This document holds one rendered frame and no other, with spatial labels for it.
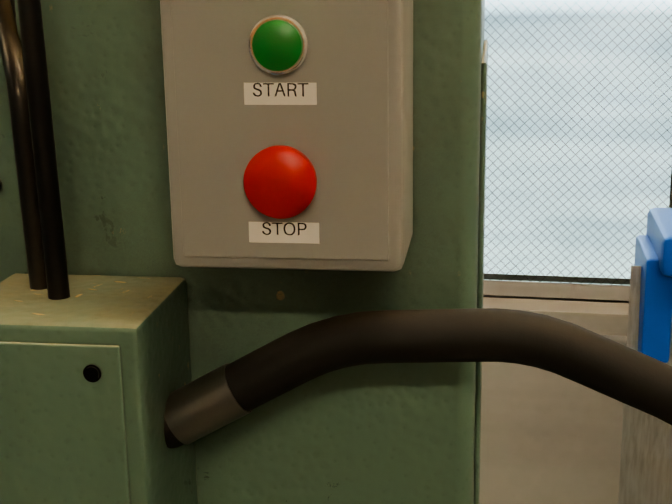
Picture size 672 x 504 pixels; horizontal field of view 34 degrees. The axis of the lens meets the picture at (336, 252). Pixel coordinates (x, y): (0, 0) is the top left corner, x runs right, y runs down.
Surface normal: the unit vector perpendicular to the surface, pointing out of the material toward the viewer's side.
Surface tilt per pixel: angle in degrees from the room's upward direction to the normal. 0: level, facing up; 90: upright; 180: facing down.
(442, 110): 90
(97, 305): 0
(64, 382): 90
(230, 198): 90
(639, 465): 81
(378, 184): 90
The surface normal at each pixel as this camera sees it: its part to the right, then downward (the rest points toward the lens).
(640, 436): -0.27, 0.10
